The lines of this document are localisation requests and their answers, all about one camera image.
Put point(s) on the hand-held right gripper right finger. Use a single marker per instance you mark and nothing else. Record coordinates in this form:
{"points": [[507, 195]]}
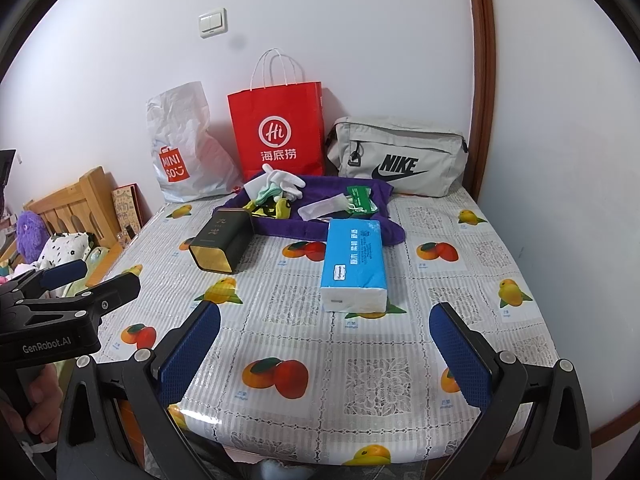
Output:
{"points": [[460, 360]]}

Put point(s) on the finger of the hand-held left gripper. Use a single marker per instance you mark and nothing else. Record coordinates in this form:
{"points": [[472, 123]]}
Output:
{"points": [[100, 295], [62, 272]]}

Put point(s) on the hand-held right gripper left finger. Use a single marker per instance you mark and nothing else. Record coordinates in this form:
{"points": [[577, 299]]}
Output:
{"points": [[192, 350]]}

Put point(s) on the dark tea tin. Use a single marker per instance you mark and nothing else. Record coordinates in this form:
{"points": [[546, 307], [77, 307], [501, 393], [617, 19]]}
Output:
{"points": [[220, 240]]}

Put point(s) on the blue tissue pack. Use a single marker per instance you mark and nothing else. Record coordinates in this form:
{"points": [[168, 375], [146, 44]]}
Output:
{"points": [[355, 265]]}

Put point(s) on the yellow sock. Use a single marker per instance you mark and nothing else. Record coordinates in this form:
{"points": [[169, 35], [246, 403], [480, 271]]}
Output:
{"points": [[270, 208]]}

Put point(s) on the white charger block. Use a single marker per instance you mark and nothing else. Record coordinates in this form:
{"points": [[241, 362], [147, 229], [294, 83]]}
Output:
{"points": [[320, 208]]}

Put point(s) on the white gloves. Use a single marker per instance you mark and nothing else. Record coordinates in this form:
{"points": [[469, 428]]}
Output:
{"points": [[280, 180]]}

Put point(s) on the green packet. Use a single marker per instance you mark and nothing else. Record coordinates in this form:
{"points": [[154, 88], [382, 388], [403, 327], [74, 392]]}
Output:
{"points": [[361, 192]]}

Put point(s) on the person's left hand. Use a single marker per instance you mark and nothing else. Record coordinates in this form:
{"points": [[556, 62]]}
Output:
{"points": [[47, 395]]}

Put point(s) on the white black-dotted pillow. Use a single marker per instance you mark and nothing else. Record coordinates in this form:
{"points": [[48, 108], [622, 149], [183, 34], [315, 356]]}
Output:
{"points": [[65, 250]]}

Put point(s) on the green blanket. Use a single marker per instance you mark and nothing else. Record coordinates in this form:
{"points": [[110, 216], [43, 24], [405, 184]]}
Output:
{"points": [[95, 260]]}

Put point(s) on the purple plush toy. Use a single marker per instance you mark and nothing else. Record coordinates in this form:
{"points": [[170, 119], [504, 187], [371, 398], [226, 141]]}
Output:
{"points": [[29, 237]]}

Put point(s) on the small glass bottle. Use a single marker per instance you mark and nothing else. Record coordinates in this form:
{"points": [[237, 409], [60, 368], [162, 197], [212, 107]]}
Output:
{"points": [[126, 238]]}

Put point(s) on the wooden headboard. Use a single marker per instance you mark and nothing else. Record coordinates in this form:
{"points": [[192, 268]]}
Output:
{"points": [[75, 200]]}

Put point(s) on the patterned notebook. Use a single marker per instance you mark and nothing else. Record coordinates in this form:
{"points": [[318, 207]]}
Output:
{"points": [[126, 207]]}

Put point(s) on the dark screen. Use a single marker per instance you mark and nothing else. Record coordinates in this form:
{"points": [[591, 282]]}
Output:
{"points": [[7, 170]]}

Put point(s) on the purple towel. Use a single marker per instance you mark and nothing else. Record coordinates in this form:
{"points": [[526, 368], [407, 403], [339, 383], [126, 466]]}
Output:
{"points": [[310, 230]]}

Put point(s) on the white plastic shopping bag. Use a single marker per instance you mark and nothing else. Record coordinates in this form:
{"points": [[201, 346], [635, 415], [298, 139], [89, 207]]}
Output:
{"points": [[190, 140]]}

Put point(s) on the grey waist bag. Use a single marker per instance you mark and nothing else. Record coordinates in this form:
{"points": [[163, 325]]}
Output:
{"points": [[395, 155]]}

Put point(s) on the red paper bag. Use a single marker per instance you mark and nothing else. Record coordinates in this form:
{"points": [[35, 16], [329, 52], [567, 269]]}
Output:
{"points": [[275, 135]]}

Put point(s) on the brown wooden door frame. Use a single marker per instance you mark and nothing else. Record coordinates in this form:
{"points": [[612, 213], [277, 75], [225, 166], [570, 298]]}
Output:
{"points": [[482, 85]]}

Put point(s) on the white light switch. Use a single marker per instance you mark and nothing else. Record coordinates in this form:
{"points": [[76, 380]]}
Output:
{"points": [[213, 23]]}

